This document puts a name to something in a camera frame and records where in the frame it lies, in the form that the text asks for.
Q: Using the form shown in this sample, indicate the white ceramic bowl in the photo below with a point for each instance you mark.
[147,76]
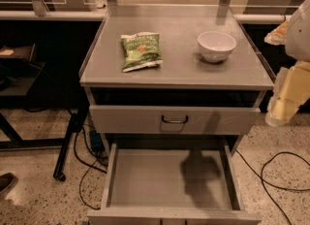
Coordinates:
[216,46]

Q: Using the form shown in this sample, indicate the closed grey upper drawer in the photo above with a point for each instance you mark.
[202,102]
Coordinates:
[147,120]

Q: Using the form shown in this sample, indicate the green jalapeno chip bag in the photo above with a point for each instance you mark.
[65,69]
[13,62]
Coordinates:
[141,50]

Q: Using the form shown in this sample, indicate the dark shoe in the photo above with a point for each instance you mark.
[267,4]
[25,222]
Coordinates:
[7,182]

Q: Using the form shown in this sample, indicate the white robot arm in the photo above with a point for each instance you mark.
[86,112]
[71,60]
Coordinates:
[294,34]

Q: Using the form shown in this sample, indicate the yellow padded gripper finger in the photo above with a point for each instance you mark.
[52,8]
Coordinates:
[291,90]

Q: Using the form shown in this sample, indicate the black desk frame left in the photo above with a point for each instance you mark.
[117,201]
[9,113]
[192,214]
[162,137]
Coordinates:
[19,73]

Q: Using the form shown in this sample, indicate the grey drawer cabinet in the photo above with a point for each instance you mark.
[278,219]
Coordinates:
[184,79]

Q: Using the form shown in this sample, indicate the open grey lower drawer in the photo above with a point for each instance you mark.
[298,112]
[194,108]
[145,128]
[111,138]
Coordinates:
[174,185]

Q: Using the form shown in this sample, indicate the black drawer handle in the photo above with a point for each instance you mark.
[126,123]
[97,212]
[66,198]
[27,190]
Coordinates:
[183,120]

